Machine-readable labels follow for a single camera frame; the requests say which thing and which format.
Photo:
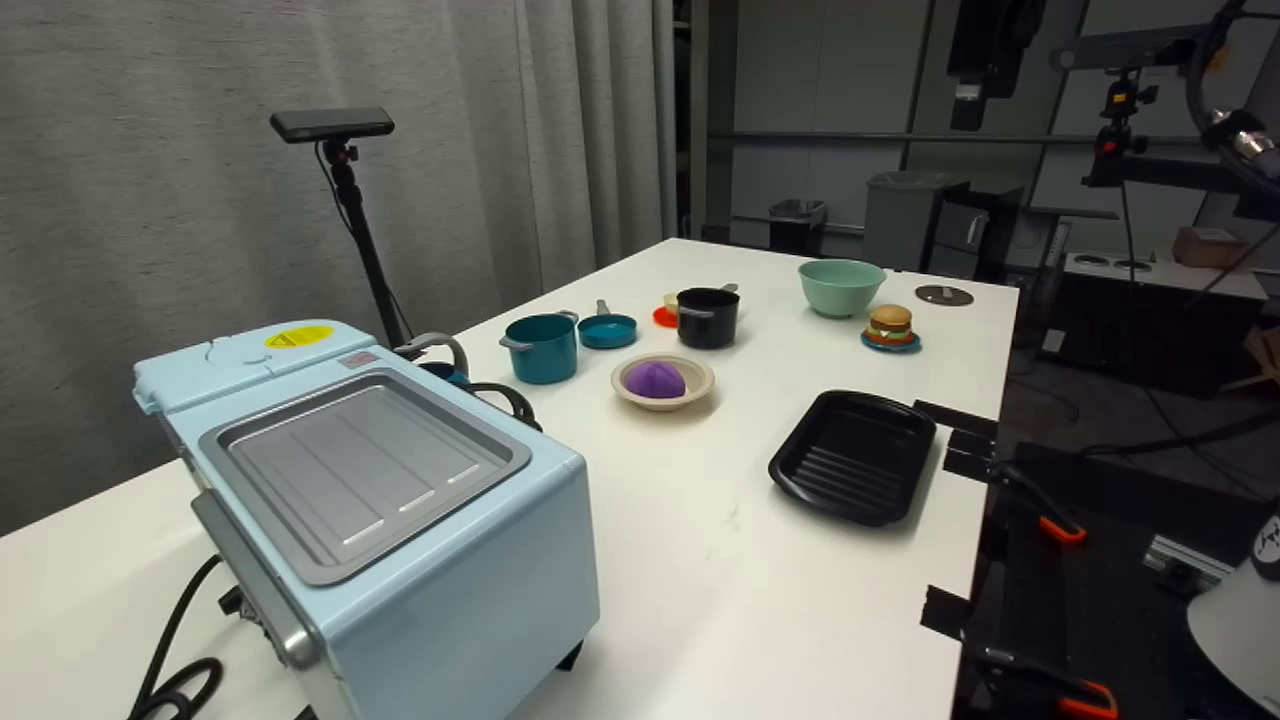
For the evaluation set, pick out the black grill pan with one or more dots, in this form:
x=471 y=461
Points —
x=857 y=458

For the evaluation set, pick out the orange handled clamp lower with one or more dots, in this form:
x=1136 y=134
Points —
x=1074 y=699

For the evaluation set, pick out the light blue toaster oven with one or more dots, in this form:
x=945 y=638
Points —
x=408 y=550

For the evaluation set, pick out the toy burger on teal coaster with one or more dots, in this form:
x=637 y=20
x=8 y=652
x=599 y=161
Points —
x=889 y=331

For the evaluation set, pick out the purple plushie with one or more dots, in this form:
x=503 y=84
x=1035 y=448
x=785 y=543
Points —
x=652 y=377

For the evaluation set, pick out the black camera on tripod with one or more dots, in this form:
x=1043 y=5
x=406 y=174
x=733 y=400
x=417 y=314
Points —
x=332 y=138

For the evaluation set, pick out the teal pot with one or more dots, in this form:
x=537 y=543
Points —
x=543 y=347

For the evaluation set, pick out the red toy piece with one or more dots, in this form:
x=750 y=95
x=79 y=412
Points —
x=664 y=314

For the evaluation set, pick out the mint green bowl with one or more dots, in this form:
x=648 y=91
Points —
x=841 y=290

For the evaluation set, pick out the teal pot lid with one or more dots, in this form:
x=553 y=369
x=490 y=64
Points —
x=604 y=331

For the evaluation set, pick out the beige plate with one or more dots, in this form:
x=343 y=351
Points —
x=697 y=384

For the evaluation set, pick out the black pot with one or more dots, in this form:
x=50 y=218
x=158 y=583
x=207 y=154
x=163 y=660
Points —
x=704 y=318

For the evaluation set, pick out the orange handled clamp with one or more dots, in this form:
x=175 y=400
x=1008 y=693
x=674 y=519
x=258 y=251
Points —
x=1051 y=512
x=1074 y=699

